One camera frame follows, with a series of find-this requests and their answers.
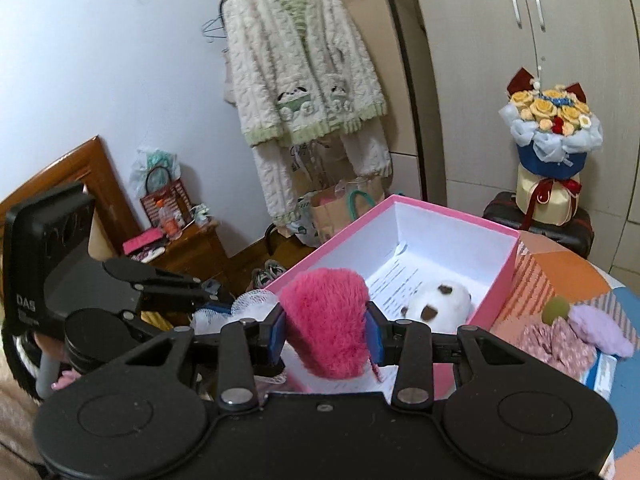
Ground purple plush toy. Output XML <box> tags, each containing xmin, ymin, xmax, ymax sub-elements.
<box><xmin>567</xmin><ymin>304</ymin><xmax>635</xmax><ymax>358</ymax></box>

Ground black suitcase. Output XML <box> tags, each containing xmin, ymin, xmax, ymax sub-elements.
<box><xmin>482</xmin><ymin>192</ymin><xmax>596</xmax><ymax>261</ymax></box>

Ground pink cardboard box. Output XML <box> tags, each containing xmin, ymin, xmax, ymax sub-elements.
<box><xmin>262</xmin><ymin>194</ymin><xmax>521</xmax><ymax>396</ymax></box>

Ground green soft ball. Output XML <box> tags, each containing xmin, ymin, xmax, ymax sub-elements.
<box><xmin>542</xmin><ymin>296</ymin><xmax>571</xmax><ymax>325</ymax></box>

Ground patterned tote bag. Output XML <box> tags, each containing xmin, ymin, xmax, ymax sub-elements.
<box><xmin>140</xmin><ymin>180</ymin><xmax>191</xmax><ymax>231</ymax></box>

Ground orange bottle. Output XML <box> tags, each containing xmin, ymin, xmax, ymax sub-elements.
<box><xmin>160</xmin><ymin>200</ymin><xmax>183</xmax><ymax>238</ymax></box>

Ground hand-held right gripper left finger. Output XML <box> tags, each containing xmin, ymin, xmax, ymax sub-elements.
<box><xmin>120</xmin><ymin>307</ymin><xmax>288</xmax><ymax>411</ymax></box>

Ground beige wardrobe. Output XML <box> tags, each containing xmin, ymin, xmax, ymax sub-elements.
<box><xmin>380</xmin><ymin>0</ymin><xmax>640</xmax><ymax>271</ymax></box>

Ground clear plastic bag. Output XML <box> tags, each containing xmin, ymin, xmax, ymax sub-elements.
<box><xmin>130</xmin><ymin>146</ymin><xmax>183</xmax><ymax>198</ymax></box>

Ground brown paper bag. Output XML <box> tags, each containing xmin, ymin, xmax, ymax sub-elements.
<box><xmin>310</xmin><ymin>177</ymin><xmax>386</xmax><ymax>248</ymax></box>

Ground white green plastic bag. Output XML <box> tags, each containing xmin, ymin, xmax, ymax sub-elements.
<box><xmin>292</xmin><ymin>195</ymin><xmax>321</xmax><ymax>235</ymax></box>

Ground printed paper sheet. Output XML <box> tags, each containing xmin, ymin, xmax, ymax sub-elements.
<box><xmin>367</xmin><ymin>242</ymin><xmax>436</xmax><ymax>316</ymax></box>

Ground wooden nightstand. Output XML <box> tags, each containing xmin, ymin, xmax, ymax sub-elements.
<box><xmin>127</xmin><ymin>220</ymin><xmax>236</xmax><ymax>301</ymax></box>

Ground patchwork bedspread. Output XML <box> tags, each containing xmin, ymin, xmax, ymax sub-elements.
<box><xmin>487</xmin><ymin>232</ymin><xmax>640</xmax><ymax>480</ymax></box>

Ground white plush toy brown spots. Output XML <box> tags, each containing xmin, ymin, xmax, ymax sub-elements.
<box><xmin>400</xmin><ymin>280</ymin><xmax>475</xmax><ymax>336</ymax></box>

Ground pink pouch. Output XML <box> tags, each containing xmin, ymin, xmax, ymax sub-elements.
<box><xmin>122</xmin><ymin>230</ymin><xmax>163</xmax><ymax>256</ymax></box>

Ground wire clothes hanger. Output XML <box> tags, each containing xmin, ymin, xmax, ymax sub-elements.
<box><xmin>202</xmin><ymin>15</ymin><xmax>228</xmax><ymax>45</ymax></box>

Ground white mesh bath sponge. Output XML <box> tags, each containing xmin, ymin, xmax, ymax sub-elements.
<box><xmin>192</xmin><ymin>290</ymin><xmax>281</xmax><ymax>336</ymax></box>

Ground cream green knit cardigan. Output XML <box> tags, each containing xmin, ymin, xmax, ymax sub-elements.
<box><xmin>221</xmin><ymin>0</ymin><xmax>390</xmax><ymax>148</ymax></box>

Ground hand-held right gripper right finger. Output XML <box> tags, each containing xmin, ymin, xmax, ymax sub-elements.
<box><xmin>364</xmin><ymin>302</ymin><xmax>556</xmax><ymax>411</ymax></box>

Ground pink floral cloth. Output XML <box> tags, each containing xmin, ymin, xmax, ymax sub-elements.
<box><xmin>517</xmin><ymin>317</ymin><xmax>598</xmax><ymax>381</ymax></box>

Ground blue white box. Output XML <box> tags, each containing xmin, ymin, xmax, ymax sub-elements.
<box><xmin>580</xmin><ymin>350</ymin><xmax>621</xmax><ymax>391</ymax></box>

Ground wooden headboard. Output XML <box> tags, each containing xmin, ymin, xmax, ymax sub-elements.
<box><xmin>0</xmin><ymin>135</ymin><xmax>141</xmax><ymax>261</ymax></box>

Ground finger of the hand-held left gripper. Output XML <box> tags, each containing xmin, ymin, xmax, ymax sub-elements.
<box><xmin>101</xmin><ymin>257</ymin><xmax>236</xmax><ymax>307</ymax></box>
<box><xmin>117</xmin><ymin>301</ymin><xmax>235</xmax><ymax>348</ymax></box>

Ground knitted flower bouquet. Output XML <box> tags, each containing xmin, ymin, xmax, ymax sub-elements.
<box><xmin>497</xmin><ymin>66</ymin><xmax>605</xmax><ymax>228</ymax></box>

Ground pink fluffy plush toy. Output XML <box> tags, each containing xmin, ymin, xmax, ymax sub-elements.
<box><xmin>278</xmin><ymin>267</ymin><xmax>371</xmax><ymax>380</ymax></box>

